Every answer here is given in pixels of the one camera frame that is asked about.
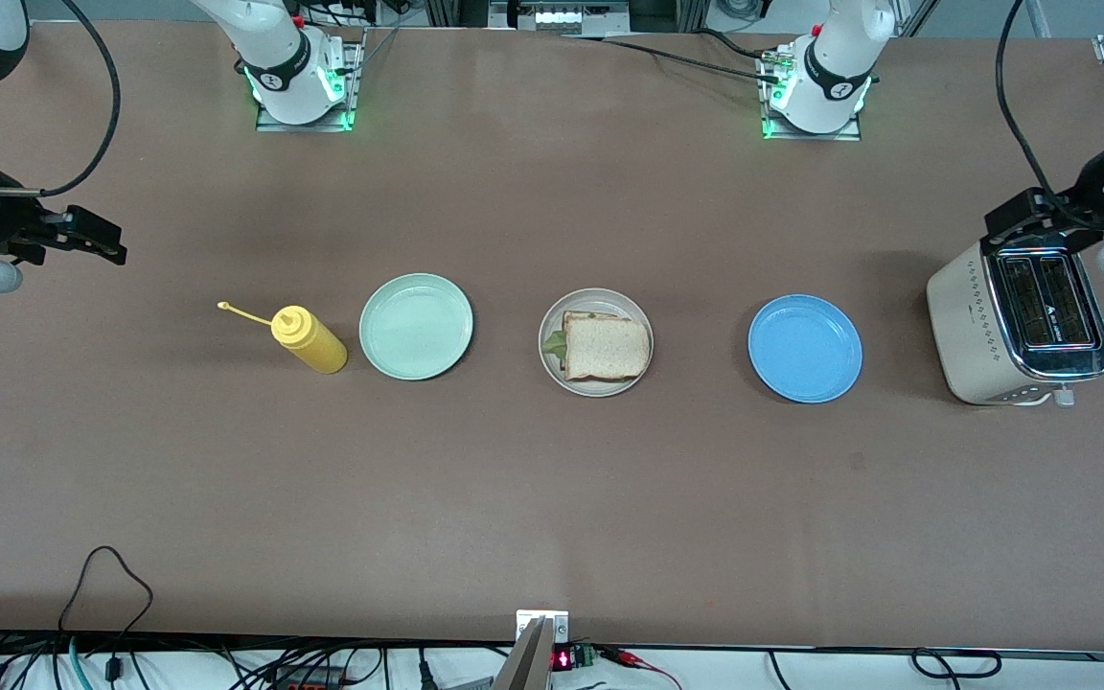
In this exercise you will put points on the white lit device box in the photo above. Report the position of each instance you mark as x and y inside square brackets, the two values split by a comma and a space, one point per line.
[557, 17]

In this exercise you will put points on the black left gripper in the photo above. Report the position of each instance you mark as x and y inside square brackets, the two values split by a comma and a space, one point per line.
[1085, 191]

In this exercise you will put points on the beige plate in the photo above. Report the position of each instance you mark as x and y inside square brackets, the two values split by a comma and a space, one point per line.
[598, 295]

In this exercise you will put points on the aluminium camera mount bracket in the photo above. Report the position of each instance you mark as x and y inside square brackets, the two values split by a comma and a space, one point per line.
[538, 652]

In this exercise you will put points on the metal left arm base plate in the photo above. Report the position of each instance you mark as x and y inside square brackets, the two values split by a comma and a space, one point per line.
[811, 136]

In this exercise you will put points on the blue plate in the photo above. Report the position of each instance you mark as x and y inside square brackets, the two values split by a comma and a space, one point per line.
[805, 348]

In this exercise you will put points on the red clip lead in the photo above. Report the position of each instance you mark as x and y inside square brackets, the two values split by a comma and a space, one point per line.
[624, 655]

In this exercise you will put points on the green lettuce leaf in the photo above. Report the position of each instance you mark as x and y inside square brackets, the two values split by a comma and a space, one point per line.
[557, 345]

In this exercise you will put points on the mint green plate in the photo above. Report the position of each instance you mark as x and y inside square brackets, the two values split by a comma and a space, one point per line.
[416, 326]

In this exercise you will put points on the yellow squeeze bottle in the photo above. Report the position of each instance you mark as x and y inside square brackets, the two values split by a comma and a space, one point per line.
[317, 347]

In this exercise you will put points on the beige chrome two-slot toaster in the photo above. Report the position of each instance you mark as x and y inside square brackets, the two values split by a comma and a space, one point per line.
[969, 335]

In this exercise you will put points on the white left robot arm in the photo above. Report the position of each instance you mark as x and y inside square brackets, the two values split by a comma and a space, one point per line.
[835, 67]

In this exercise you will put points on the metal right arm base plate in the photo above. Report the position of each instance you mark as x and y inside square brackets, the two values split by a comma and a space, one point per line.
[356, 77]

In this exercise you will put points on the toasted bread slice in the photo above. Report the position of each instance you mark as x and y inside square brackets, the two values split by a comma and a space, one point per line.
[609, 347]
[590, 314]

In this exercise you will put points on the small red LED board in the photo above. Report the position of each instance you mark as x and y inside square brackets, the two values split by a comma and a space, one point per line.
[571, 657]

